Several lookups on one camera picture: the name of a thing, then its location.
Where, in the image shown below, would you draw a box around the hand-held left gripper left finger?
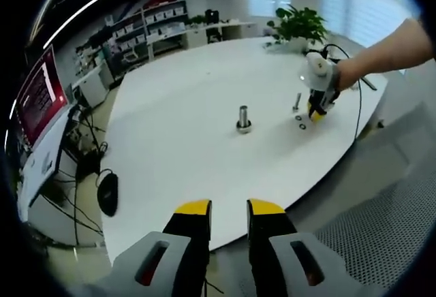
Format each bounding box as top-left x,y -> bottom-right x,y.
112,198 -> 213,297

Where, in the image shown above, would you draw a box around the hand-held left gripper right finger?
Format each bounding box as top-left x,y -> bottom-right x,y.
247,198 -> 355,297

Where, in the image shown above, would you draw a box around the large threaded steel stud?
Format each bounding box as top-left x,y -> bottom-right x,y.
235,105 -> 254,134

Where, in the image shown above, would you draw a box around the large steel washer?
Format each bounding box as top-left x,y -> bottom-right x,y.
235,120 -> 254,134

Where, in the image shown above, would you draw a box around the person's right hand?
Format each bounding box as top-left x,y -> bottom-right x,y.
339,58 -> 362,91

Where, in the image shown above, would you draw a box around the potted green plant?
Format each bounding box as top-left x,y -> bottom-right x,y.
266,5 -> 330,53

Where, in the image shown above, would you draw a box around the window blinds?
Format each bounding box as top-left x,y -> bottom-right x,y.
247,0 -> 410,50

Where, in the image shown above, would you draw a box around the black computer mouse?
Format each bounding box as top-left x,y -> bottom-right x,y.
96,170 -> 121,217

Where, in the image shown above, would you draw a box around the long white desk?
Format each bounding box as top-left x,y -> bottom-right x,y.
185,20 -> 257,45

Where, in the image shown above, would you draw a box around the white monitor desk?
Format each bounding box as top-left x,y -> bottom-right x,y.
19,106 -> 80,210

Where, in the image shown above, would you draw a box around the shelf with white bins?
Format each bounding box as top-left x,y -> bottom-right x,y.
108,0 -> 189,60

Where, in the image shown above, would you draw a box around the red screen monitor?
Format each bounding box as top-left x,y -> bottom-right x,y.
14,44 -> 68,149

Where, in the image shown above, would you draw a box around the right gripper dark cable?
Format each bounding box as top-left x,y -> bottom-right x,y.
320,44 -> 363,140

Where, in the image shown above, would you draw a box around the bundle of black cables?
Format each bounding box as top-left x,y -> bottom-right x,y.
63,105 -> 110,244

